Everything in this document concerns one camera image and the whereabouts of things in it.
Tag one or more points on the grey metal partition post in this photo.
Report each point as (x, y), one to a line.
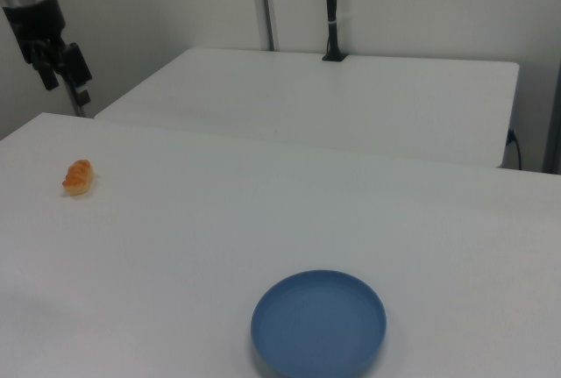
(265, 1)

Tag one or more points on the white side table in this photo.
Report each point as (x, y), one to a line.
(307, 101)

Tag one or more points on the orange glazed bread roll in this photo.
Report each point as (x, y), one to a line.
(78, 176)

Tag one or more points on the round blue plate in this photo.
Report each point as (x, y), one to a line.
(320, 325)

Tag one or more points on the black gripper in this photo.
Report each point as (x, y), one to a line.
(37, 29)

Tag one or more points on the black pole camera stand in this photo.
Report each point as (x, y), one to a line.
(331, 36)

